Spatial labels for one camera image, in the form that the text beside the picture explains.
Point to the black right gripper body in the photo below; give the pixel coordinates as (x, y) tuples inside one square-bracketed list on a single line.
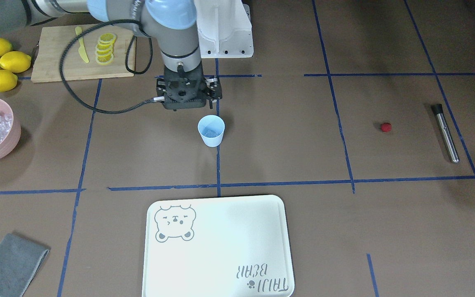
[(215, 90)]

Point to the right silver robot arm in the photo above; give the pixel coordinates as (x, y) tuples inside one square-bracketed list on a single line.
[(172, 23)]

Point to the light blue plastic cup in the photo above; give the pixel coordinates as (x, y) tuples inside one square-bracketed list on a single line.
[(211, 129)]

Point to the yellow lemon slices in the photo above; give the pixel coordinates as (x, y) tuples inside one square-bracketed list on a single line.
[(104, 49)]

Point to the yellow plastic knife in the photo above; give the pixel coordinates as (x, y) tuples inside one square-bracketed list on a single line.
[(81, 49)]

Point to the wooden cutting board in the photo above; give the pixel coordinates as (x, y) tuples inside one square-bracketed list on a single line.
[(54, 40)]

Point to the cream bear tray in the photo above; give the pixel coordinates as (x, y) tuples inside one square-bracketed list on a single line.
[(218, 247)]

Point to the yellow lemon two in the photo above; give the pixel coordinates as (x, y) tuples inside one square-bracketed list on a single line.
[(15, 61)]

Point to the yellow lemon one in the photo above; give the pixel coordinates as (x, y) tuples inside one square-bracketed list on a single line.
[(8, 80)]

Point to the red strawberry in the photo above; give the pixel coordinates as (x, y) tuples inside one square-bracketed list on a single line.
[(386, 127)]

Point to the grey folded cloth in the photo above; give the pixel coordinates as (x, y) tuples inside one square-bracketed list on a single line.
[(20, 260)]

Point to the steel muddler black tip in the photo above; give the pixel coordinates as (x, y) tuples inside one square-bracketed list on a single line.
[(437, 110)]

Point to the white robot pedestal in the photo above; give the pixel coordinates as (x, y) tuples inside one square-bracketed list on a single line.
[(224, 29)]

